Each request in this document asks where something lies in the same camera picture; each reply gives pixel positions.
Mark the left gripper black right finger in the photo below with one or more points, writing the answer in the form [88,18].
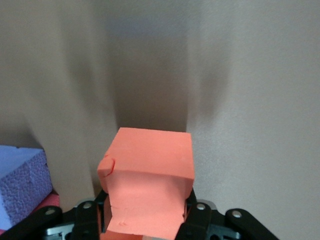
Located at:
[215,225]

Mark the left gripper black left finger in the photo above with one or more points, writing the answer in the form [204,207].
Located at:
[65,225]

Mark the red foam cube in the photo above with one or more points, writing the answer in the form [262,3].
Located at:
[50,201]

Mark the orange foam cube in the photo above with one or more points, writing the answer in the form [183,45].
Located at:
[150,160]
[120,236]

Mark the purple foam cube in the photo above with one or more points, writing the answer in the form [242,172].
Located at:
[20,180]

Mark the brown table cover mat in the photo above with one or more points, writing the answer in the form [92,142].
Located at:
[250,100]

